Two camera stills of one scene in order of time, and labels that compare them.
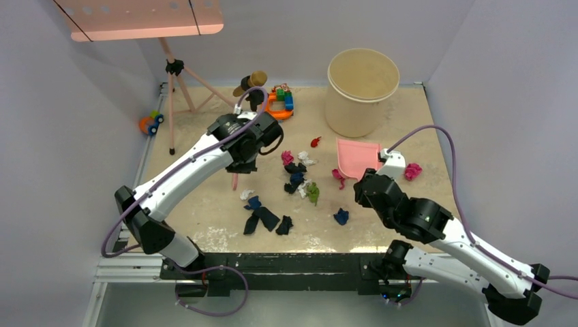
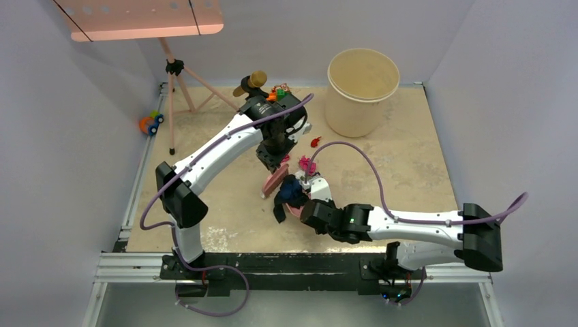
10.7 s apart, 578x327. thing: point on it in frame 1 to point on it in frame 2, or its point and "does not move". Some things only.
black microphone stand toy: [256, 97] does not move
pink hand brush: [234, 180] to [274, 182]
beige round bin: [358, 81] does not move
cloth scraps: [412, 171] to [304, 163]
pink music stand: [108, 20] does not move
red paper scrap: [314, 142] does not move
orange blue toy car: [149, 125] does not move
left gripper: [241, 168] to [272, 161]
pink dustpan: [354, 157] to [296, 211]
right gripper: [359, 197] to [331, 204]
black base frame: [218, 274] does not move
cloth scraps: [260, 213] to [290, 193]
